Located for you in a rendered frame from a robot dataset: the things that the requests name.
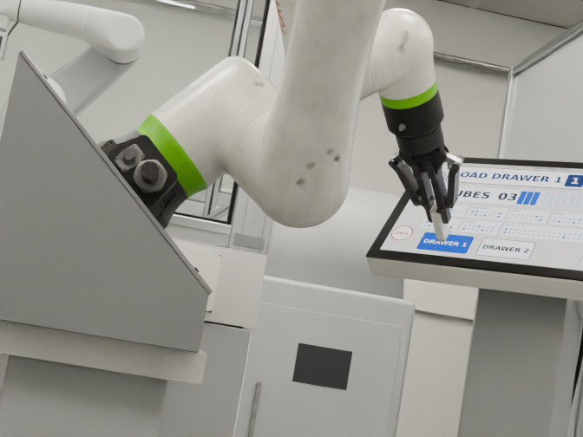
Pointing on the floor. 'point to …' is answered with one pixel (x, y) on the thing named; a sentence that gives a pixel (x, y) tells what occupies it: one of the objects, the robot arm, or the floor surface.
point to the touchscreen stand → (521, 366)
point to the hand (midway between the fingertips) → (440, 221)
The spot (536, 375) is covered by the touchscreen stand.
